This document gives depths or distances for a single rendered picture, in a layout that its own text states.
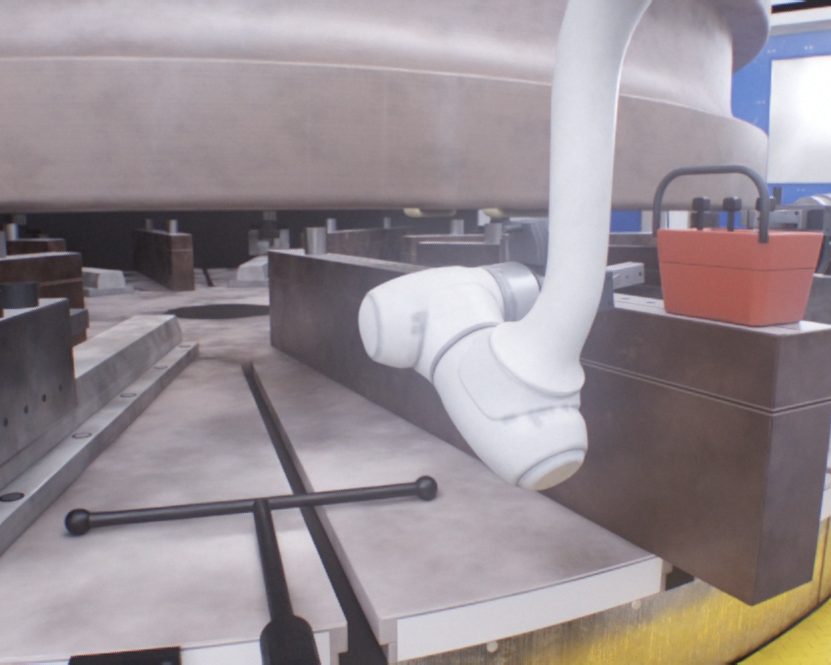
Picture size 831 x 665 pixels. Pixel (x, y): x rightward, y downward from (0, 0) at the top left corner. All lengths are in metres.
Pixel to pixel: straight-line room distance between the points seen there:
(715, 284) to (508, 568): 0.51
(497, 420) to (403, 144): 0.88
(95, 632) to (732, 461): 0.87
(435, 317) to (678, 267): 0.45
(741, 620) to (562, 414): 0.92
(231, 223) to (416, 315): 7.42
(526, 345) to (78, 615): 0.71
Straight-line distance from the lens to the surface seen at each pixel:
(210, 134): 1.41
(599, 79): 0.69
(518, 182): 1.60
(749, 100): 6.68
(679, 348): 1.10
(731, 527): 1.10
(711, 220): 4.34
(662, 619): 1.35
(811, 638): 1.71
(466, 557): 1.16
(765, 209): 1.01
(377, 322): 0.77
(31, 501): 1.41
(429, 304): 0.77
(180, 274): 5.04
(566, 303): 0.67
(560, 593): 1.13
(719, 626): 1.49
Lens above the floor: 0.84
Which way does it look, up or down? 10 degrees down
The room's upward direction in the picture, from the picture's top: straight up
